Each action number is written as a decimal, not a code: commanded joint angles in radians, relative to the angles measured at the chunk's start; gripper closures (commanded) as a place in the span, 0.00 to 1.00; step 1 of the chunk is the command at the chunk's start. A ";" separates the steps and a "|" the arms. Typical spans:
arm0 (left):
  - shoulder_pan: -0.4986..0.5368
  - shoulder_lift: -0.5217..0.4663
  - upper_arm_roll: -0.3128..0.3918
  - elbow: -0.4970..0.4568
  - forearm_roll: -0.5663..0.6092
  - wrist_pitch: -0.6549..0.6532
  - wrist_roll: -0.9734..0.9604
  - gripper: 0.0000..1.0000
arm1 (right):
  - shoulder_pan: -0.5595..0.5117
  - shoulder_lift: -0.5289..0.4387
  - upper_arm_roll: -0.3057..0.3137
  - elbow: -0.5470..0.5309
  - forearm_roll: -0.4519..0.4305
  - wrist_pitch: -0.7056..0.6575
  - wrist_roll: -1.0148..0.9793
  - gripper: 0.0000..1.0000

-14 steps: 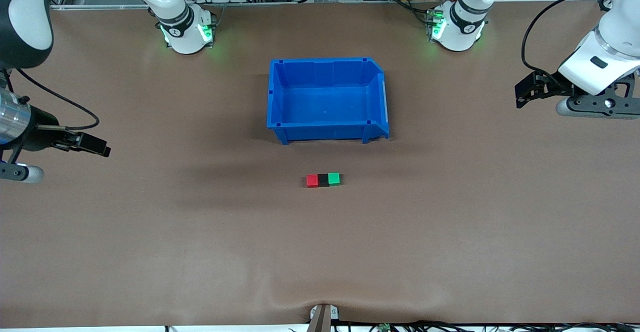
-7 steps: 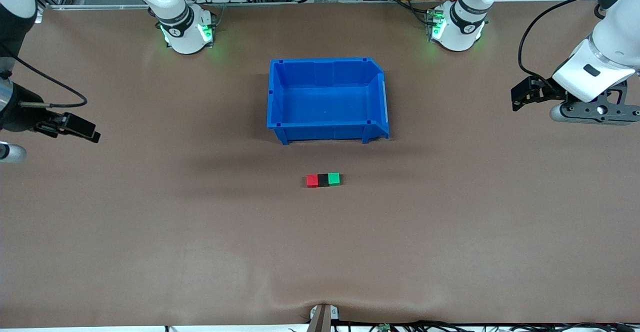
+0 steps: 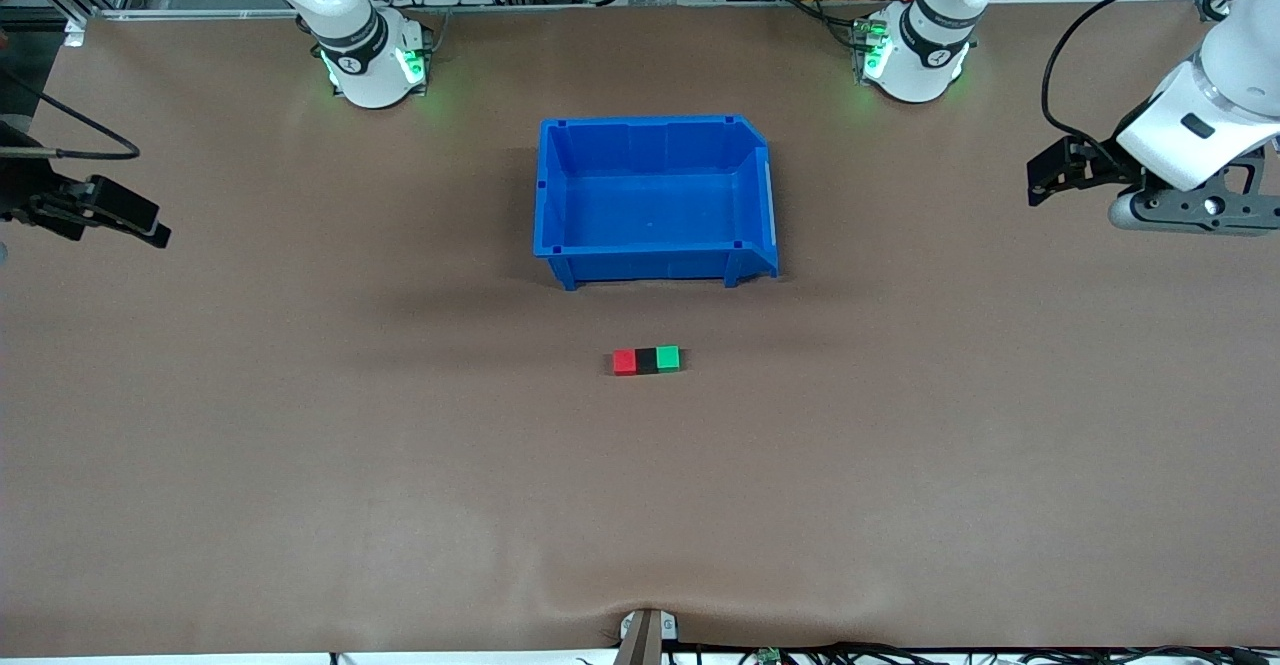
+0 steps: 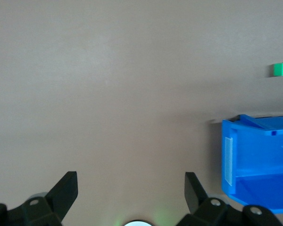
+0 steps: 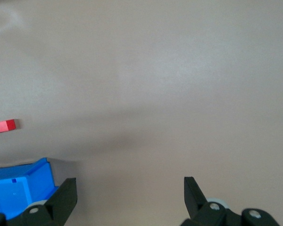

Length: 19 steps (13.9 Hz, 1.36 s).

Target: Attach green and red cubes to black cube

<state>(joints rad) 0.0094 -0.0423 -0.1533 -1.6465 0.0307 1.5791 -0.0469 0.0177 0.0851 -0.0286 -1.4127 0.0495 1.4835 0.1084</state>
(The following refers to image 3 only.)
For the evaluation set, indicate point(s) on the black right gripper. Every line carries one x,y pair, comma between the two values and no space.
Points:
22,197

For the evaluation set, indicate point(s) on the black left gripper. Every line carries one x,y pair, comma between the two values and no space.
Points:
1098,166

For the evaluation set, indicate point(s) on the green cube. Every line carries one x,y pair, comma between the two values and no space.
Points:
668,359

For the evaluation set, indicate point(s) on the black cube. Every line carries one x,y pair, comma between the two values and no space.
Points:
647,362

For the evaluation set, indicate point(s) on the red cube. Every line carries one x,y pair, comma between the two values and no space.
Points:
625,363

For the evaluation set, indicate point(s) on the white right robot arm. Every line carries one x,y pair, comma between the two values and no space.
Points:
370,75

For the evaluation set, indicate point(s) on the blue plastic storage bin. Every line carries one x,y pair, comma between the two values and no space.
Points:
650,195

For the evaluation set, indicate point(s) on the brown table mat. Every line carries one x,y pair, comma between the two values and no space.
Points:
400,545

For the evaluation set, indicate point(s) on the metal table edge clamp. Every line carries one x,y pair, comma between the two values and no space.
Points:
648,635

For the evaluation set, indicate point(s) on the small white corner bracket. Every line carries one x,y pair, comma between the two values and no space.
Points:
73,33

